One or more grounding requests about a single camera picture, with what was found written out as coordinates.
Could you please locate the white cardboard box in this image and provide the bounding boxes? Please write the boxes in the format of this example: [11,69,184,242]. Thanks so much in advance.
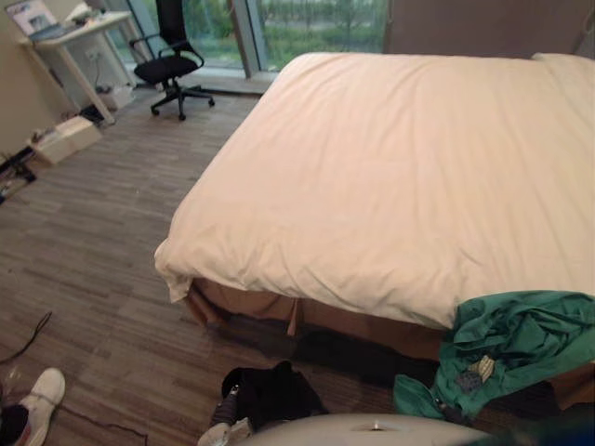
[28,115,104,165]

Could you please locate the black floor clutter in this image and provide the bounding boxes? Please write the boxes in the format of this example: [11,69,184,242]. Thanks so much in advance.
[0,148,38,201]

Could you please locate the white bed duvet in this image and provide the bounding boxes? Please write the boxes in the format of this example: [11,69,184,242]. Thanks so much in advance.
[153,51,595,330]

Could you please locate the green cloth garment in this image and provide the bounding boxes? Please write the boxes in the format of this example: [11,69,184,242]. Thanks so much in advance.
[393,290,595,425]

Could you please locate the tan bed base skirt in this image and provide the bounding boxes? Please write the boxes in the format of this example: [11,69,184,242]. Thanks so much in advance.
[184,277,595,410]

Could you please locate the white pillow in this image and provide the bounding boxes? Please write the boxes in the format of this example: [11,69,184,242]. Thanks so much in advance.
[530,52,595,94]

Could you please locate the brown padded headboard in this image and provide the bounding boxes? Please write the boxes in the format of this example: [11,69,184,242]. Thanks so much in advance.
[386,0,595,59]

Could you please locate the window frame pillar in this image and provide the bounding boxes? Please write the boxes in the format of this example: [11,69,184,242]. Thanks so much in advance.
[231,0,269,79]

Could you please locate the black office chair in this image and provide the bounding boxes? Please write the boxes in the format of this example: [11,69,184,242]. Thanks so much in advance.
[128,0,217,122]

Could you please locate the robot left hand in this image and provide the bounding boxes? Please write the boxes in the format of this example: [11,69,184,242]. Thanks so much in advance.
[221,361,329,432]

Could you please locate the small white box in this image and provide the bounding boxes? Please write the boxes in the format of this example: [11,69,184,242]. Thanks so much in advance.
[99,85,136,111]

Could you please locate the black floor cable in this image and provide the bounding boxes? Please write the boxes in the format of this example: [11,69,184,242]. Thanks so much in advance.
[0,310,150,446]

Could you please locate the white desk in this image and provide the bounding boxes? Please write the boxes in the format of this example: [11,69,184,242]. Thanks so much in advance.
[18,11,140,126]

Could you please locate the open laptop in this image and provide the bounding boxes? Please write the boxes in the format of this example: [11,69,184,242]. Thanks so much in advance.
[4,0,66,42]

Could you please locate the grey robot torso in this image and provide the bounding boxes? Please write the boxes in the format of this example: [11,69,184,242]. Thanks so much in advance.
[253,413,495,446]

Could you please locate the person's white shoe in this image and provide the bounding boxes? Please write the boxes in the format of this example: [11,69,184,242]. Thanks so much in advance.
[17,367,67,446]

